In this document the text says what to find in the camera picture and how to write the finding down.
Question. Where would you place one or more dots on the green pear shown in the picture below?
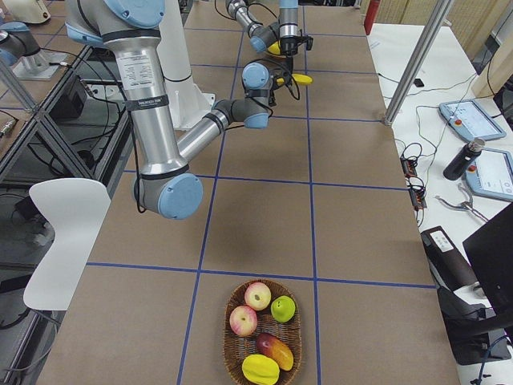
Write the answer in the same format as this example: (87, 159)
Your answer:
(283, 309)

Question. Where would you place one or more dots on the pink peach lower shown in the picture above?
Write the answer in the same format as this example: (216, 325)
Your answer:
(243, 320)

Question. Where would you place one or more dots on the aluminium frame post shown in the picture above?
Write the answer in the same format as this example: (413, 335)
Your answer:
(422, 47)

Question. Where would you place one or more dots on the black label printer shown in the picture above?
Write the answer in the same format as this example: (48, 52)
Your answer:
(449, 263)

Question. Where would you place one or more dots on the white chair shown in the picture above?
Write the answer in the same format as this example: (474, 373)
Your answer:
(75, 208)

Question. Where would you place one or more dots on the red cylinder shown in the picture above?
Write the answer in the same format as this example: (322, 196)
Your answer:
(371, 14)

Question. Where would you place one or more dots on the pink peach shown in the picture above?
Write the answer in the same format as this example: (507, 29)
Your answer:
(257, 296)
(243, 320)

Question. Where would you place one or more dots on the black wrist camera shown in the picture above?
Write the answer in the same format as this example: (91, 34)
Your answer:
(305, 40)

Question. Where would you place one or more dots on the pink peach upper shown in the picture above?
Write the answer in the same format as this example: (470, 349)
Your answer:
(257, 296)

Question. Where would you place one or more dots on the yellow starfruit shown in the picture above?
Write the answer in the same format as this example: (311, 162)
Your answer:
(260, 369)

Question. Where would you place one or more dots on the teach pendant far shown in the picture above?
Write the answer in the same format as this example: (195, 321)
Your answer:
(469, 120)

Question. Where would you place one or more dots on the teach pendant near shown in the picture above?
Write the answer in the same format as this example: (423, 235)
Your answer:
(490, 175)

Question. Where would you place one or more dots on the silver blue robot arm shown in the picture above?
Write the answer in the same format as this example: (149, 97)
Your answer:
(172, 119)
(268, 24)

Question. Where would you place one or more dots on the black water bottle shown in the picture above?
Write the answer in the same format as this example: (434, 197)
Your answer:
(466, 155)

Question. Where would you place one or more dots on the teach pendant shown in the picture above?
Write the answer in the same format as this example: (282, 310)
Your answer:
(469, 120)
(490, 175)

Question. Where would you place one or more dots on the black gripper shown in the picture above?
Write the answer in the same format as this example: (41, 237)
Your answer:
(277, 74)
(287, 45)

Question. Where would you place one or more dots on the orange mango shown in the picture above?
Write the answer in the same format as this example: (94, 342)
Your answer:
(273, 348)

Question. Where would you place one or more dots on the woven fruit basket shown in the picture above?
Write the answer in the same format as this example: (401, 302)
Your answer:
(236, 348)

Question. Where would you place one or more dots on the yellow banana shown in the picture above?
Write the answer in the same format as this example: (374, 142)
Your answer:
(274, 49)
(302, 80)

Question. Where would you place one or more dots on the black monitor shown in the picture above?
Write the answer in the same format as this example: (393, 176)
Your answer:
(489, 250)

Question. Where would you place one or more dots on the metal pliers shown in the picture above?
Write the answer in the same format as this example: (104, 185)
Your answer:
(464, 206)

